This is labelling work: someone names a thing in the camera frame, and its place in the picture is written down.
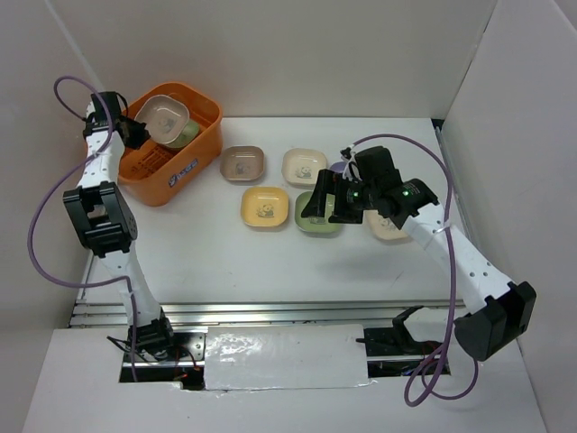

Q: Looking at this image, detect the aluminium rail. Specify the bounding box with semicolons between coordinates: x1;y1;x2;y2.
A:
69;299;449;328

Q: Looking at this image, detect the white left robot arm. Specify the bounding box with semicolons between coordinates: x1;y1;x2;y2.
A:
63;91;178;361

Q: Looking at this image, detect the yellow panda plate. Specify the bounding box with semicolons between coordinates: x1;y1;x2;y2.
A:
240;187;289;229

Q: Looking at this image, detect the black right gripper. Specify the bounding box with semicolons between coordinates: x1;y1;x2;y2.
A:
301;168;379;224

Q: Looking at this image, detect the brown panda plate front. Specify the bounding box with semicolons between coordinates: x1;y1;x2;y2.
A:
134;95;189;148

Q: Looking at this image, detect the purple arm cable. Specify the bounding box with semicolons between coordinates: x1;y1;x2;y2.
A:
27;76;139;384
346;133;479;407

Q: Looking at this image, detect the orange plastic bin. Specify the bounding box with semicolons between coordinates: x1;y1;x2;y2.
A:
118;82;223;207

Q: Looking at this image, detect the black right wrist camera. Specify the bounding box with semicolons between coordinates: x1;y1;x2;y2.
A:
354;146;402;189

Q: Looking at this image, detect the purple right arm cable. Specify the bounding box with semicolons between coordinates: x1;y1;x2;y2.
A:
346;133;479;407

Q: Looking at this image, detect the brown panda plate back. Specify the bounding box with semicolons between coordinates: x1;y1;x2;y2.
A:
220;146;265;182

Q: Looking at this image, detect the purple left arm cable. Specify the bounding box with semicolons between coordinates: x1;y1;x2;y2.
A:
27;76;139;384

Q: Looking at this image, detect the purple plate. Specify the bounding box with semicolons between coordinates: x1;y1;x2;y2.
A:
330;161;347;173

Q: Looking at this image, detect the cream panda plate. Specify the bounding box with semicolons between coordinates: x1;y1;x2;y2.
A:
281;148;328;187
364;210;411;244

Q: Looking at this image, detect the green panda plate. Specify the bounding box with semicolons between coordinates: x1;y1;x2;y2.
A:
162;119;200;151
295;191;343;235

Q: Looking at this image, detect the brown panda plate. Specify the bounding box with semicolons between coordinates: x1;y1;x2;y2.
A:
134;95;189;148
220;146;265;182

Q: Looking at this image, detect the cream panda plate back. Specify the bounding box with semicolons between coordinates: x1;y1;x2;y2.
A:
281;148;328;187

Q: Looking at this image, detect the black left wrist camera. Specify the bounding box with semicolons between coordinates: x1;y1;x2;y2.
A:
88;91;128;124

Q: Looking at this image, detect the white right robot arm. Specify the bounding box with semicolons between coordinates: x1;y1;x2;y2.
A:
301;170;536;361

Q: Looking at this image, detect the cream panda plate right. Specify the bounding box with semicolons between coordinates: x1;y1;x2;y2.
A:
364;210;411;244

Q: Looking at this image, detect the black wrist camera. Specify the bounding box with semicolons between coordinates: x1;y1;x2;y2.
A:
354;146;402;189
88;91;128;124

